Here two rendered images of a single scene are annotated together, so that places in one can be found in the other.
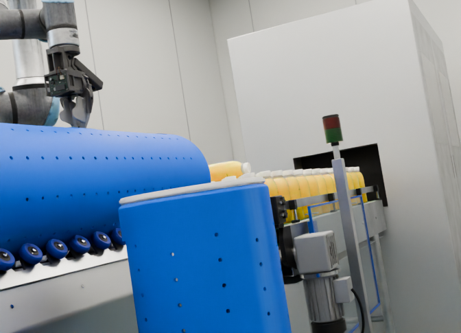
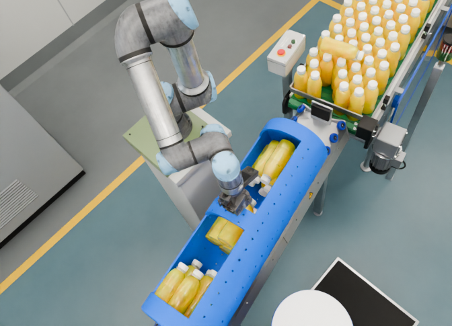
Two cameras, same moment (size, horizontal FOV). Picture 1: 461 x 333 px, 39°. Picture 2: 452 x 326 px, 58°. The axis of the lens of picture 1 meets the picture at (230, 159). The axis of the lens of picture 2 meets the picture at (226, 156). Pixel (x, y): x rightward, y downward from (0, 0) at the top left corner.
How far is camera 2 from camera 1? 192 cm
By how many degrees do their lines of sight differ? 67
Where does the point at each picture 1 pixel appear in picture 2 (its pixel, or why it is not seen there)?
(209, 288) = not seen: outside the picture
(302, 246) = (381, 144)
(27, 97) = (192, 100)
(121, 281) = (265, 275)
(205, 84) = not seen: outside the picture
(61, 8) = (230, 183)
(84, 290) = (248, 302)
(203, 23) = not seen: outside the picture
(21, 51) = (183, 76)
